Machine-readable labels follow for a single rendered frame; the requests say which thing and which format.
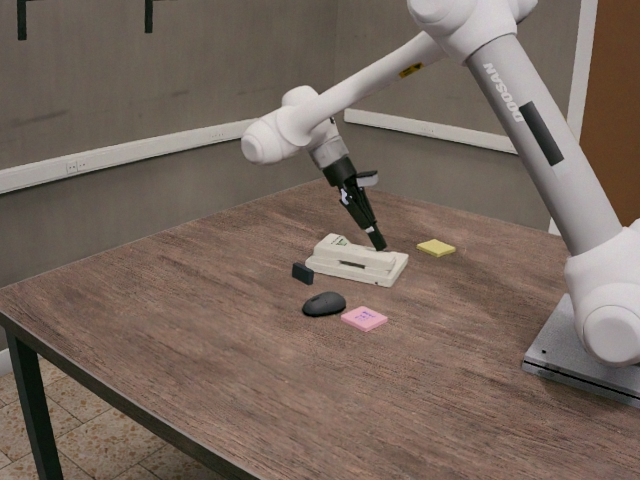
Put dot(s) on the white desk phone body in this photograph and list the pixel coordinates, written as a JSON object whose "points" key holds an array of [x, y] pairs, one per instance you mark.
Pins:
{"points": [[355, 271]]}

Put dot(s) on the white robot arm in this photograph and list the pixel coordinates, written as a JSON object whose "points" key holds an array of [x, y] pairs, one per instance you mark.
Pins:
{"points": [[603, 271]]}

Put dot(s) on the pink sticky note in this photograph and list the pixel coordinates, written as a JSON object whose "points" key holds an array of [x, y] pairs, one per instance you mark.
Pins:
{"points": [[364, 319]]}

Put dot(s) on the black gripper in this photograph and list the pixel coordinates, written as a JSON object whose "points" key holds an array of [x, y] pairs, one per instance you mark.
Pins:
{"points": [[339, 175]]}

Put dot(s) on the dark grey computer mouse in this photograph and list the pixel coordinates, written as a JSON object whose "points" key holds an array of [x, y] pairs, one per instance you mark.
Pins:
{"points": [[324, 304]]}

